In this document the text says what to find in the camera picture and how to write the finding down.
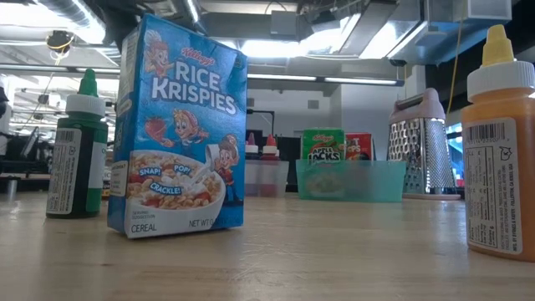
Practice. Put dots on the clear plastic container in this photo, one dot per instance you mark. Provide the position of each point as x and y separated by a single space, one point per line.
267 180

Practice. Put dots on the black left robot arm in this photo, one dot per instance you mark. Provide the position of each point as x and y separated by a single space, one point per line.
113 21

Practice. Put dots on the yellow food colouring bottle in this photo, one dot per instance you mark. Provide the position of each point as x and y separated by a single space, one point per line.
497 167

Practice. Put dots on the red Froot Loops box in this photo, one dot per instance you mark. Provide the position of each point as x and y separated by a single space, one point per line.
359 146

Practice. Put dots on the green food colouring bottle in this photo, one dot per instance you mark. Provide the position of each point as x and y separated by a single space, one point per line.
83 175

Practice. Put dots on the green plastic tray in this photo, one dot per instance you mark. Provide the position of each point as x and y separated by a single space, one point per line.
376 182

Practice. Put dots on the blue Rice Krispies box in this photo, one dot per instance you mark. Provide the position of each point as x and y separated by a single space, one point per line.
184 125

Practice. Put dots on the black hanging camera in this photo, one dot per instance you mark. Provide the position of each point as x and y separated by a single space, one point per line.
58 40

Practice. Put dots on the green Apple Jacks box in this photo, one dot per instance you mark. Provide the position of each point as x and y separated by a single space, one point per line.
324 144

